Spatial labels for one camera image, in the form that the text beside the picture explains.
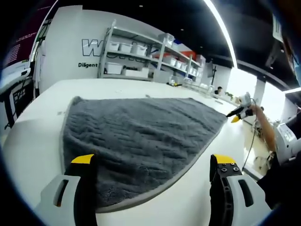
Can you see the grey fluffy towel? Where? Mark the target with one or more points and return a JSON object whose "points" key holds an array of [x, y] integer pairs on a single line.
{"points": [[141, 141]]}

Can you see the black stand with screen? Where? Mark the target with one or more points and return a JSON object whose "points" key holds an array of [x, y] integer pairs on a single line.
{"points": [[213, 75]]}

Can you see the person's dark clothing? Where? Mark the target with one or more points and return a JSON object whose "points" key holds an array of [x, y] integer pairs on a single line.
{"points": [[282, 181]]}

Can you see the white chest-worn device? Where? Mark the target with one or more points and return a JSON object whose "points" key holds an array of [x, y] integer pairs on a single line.
{"points": [[288, 141]]}

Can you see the yellow black tool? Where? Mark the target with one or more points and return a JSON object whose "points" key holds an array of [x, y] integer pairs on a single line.
{"points": [[174, 83]]}

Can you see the ceiling light strip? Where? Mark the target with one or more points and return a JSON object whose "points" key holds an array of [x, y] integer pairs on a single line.
{"points": [[223, 30]]}

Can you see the grey metal shelf unit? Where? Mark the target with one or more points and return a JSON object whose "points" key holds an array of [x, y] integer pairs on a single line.
{"points": [[150, 54]]}

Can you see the white side desk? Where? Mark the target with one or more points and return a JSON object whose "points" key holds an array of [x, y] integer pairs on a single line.
{"points": [[14, 87]]}

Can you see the row of white storage boxes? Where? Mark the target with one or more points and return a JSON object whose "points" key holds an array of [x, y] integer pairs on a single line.
{"points": [[131, 49]]}

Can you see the large purple-screen monitor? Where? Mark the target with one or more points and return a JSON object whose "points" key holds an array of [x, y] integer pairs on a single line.
{"points": [[21, 42]]}

